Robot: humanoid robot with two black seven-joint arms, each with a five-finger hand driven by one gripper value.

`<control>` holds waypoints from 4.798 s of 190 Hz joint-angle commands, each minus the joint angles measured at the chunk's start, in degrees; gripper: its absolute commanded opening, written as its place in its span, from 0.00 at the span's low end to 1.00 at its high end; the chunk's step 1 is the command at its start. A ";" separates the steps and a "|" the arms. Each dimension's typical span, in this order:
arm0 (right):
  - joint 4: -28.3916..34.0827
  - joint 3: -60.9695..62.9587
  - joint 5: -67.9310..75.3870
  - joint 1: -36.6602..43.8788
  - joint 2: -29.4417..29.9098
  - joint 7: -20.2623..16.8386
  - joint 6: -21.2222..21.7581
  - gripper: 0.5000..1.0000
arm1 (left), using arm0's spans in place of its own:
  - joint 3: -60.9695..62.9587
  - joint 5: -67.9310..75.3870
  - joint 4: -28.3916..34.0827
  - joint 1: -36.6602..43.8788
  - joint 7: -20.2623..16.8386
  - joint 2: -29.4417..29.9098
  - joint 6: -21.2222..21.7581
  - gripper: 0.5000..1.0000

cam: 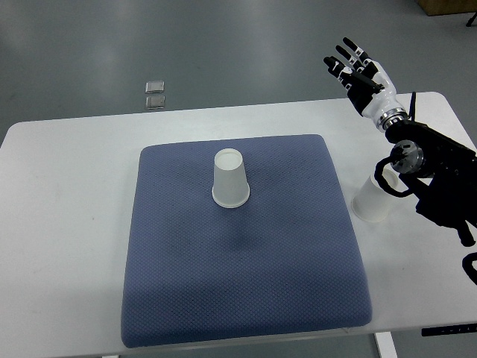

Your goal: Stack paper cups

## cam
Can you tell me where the black table control panel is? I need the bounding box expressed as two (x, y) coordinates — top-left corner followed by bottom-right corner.
(421, 324), (477, 337)

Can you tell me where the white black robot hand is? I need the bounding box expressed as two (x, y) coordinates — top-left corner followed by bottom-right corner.
(323, 37), (407, 131)

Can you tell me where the upper metal floor socket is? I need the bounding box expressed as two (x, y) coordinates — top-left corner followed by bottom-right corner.
(145, 80), (165, 94)

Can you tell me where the black tripod foot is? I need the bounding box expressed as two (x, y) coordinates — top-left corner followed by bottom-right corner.
(466, 12), (477, 27)

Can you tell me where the blue fabric cushion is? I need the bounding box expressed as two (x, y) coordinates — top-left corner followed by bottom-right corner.
(121, 134), (372, 348)

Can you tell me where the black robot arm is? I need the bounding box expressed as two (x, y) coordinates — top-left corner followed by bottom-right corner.
(323, 37), (476, 247)

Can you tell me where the brown cardboard box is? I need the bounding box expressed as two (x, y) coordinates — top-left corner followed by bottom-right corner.
(417, 0), (476, 16)

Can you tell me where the white table leg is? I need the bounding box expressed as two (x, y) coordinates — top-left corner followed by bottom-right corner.
(374, 332), (398, 358)

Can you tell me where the white paper cup on cushion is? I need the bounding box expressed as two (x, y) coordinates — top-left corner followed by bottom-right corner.
(212, 148), (250, 209)

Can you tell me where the white paper cup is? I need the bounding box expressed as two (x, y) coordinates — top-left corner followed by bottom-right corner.
(351, 174), (397, 223)
(212, 148), (250, 209)

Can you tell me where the lower metal floor socket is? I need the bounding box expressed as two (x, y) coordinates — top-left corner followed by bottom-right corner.
(145, 95), (165, 110)

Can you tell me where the metal floor socket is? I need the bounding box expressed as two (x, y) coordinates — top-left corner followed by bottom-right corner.
(145, 95), (165, 110)
(145, 80), (165, 94)

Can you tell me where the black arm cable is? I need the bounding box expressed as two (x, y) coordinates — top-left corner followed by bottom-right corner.
(373, 156), (417, 198)

